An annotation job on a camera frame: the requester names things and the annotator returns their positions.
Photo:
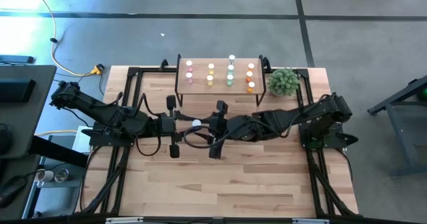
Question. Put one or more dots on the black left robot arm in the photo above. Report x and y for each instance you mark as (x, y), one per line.
(100, 112)

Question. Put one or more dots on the orange pill bottle white cap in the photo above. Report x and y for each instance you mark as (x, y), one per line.
(251, 84)
(251, 65)
(249, 73)

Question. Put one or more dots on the black box device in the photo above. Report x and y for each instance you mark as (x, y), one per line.
(16, 90)

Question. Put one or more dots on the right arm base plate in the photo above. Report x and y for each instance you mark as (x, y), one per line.
(335, 143)

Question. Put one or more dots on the potted green succulent plant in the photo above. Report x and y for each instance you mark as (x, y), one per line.
(283, 82)

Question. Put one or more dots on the white box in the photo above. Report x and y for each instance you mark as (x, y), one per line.
(80, 145)

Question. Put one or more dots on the silver metal bracket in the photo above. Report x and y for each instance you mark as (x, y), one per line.
(124, 221)
(311, 221)

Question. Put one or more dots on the black diagonal desk beam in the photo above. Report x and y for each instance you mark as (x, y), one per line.
(56, 150)

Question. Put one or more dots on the pink pill bottle white cap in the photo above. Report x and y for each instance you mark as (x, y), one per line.
(189, 63)
(189, 75)

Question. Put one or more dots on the grey metal stand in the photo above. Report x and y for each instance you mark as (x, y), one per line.
(393, 96)

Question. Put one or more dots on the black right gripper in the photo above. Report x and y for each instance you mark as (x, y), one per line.
(233, 127)

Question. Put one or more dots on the wooden shelf black metal frame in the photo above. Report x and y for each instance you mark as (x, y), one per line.
(200, 89)

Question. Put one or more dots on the paper cup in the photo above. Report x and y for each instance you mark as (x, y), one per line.
(45, 176)

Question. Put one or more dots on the black flat device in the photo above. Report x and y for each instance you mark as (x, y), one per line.
(16, 59)

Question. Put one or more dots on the shiny metal cup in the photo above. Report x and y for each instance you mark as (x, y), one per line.
(61, 175)

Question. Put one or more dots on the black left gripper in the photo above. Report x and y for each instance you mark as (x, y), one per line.
(166, 125)

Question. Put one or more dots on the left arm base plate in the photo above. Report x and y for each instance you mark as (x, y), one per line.
(110, 142)

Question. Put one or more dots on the black aluminium table frame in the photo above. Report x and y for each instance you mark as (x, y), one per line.
(312, 184)

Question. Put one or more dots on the black desk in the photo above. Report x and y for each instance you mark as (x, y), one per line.
(30, 124)

